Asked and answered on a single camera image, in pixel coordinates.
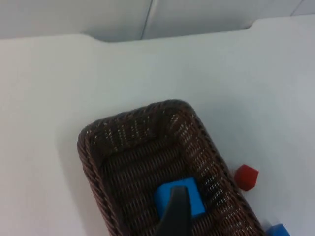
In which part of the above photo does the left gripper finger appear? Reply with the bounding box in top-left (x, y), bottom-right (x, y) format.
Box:
top-left (154, 185), bottom-right (193, 236)

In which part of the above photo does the large blue cube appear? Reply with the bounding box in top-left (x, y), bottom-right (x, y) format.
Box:
top-left (153, 177), bottom-right (206, 220)

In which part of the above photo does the dark brown wicker basket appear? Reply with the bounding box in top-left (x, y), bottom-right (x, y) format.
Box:
top-left (77, 99), bottom-right (268, 236)

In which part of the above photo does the red cube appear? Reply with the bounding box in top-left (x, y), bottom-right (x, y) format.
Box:
top-left (234, 164), bottom-right (260, 192)

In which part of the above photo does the small blue cube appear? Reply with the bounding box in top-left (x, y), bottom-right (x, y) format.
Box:
top-left (265, 223), bottom-right (291, 236)

